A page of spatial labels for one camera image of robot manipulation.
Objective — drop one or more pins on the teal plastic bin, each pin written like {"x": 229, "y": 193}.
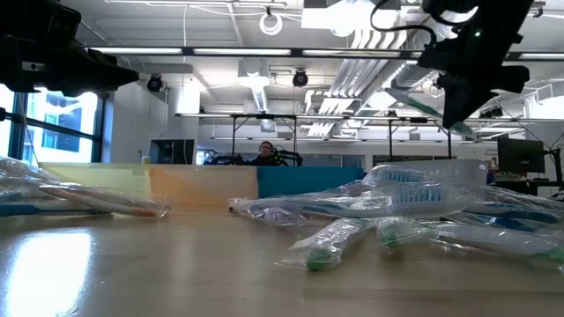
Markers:
{"x": 308, "y": 180}

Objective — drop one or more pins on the black ceiling track lamp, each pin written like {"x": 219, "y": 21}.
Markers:
{"x": 491, "y": 113}

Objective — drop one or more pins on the long ceiling light bar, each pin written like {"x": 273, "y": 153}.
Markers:
{"x": 136, "y": 50}
{"x": 542, "y": 56}
{"x": 242, "y": 52}
{"x": 352, "y": 53}

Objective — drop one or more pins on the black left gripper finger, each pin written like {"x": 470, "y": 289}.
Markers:
{"x": 106, "y": 72}

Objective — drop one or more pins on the black computer monitor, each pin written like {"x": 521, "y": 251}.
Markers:
{"x": 520, "y": 155}

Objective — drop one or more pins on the black background rack frame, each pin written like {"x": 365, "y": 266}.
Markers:
{"x": 264, "y": 116}

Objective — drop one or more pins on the black round ceiling spotlight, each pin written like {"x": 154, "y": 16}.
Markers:
{"x": 155, "y": 83}
{"x": 300, "y": 78}

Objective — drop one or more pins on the yellow plastic bin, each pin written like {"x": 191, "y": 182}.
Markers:
{"x": 97, "y": 182}

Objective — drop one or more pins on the white ceiling air duct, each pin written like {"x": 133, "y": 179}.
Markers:
{"x": 253, "y": 70}

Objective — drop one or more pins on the white perforated plastic basket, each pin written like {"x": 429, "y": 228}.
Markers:
{"x": 462, "y": 171}

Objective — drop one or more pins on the black background desk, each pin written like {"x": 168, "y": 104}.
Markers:
{"x": 529, "y": 185}

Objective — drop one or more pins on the orange plastic bin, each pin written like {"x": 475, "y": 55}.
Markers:
{"x": 202, "y": 185}

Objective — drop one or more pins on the black monitor stand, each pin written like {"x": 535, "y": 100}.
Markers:
{"x": 558, "y": 167}

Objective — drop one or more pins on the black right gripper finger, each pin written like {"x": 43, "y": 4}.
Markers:
{"x": 454, "y": 105}
{"x": 478, "y": 101}

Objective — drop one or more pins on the black overhead beam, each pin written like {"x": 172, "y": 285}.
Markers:
{"x": 296, "y": 52}

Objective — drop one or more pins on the black equipment box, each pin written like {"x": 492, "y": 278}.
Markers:
{"x": 172, "y": 152}

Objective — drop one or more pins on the person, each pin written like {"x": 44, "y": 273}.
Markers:
{"x": 265, "y": 152}

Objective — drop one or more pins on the black background robot arm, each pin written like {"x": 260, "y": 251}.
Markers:
{"x": 288, "y": 156}
{"x": 224, "y": 159}

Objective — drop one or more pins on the purple toothbrush in clear wrapper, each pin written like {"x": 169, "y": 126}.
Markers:
{"x": 273, "y": 216}

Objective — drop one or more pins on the small beige cup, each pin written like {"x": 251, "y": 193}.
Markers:
{"x": 146, "y": 160}

